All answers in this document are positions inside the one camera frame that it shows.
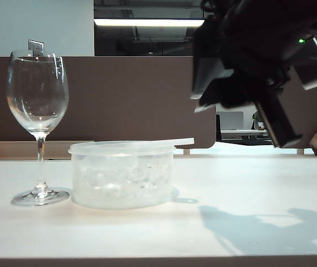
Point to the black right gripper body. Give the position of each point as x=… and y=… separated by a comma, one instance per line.
x=258, y=61

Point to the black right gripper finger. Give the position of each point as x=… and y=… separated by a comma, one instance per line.
x=208, y=55
x=228, y=93

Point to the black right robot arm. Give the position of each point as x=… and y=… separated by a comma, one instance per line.
x=272, y=12

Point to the clear stemmed wine glass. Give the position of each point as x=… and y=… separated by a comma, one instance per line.
x=40, y=150

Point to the white background monitor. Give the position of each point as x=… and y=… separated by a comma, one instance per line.
x=230, y=121

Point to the white background desk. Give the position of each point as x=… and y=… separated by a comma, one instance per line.
x=244, y=134

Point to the long ceiling light strip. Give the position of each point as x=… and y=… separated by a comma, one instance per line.
x=147, y=22

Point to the grey partition foot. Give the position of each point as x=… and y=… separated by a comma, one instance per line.
x=186, y=151
x=301, y=151

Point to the short brown desk partition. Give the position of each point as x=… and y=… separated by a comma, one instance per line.
x=314, y=111

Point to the long brown desk partition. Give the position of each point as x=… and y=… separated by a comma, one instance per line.
x=133, y=97

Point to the translucent round plastic container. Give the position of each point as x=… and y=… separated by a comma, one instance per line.
x=119, y=178

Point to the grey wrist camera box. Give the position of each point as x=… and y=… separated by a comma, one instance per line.
x=312, y=73

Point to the grey metal wall bracket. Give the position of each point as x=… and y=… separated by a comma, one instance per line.
x=35, y=46

